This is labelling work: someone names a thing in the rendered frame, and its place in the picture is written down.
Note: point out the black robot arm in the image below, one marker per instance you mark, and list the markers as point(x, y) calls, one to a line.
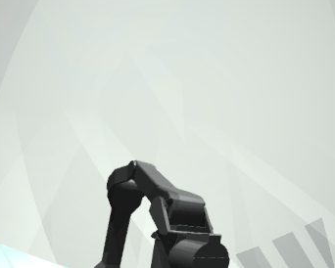
point(185, 237)

